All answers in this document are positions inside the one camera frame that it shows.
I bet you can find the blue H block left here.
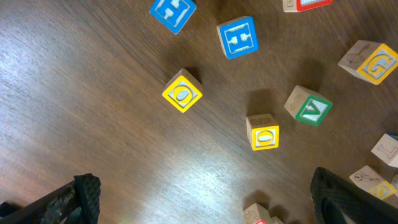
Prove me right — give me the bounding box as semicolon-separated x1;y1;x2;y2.
150;0;197;34

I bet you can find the yellow S block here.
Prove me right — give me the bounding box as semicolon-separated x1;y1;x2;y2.
349;166;397;200

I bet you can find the yellow O block tilted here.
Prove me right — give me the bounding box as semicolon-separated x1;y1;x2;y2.
246;114;280;151

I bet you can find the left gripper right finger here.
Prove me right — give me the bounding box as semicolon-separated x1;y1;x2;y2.
310;167;397;224

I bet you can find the yellow C block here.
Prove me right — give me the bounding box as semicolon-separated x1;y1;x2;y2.
271;217;284;224

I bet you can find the green L block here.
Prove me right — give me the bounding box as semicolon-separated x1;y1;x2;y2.
371;134;398;168

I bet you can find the red 6 block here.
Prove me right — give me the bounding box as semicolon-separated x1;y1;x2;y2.
282;0;333;12

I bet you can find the yellow O block far left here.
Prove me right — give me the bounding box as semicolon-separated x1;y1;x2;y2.
162;68;203;113

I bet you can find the green V block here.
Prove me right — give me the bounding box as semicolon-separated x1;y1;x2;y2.
284;85;333;126

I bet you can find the red I block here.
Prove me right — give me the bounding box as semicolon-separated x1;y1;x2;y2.
243;203;272;224

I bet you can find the yellow block centre left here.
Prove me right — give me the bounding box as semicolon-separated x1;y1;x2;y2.
338;40;397;85

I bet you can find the blue H block tilted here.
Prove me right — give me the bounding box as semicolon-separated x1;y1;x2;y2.
216;16;259;59

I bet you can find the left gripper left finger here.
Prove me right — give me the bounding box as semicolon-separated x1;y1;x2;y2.
1;173;101;224

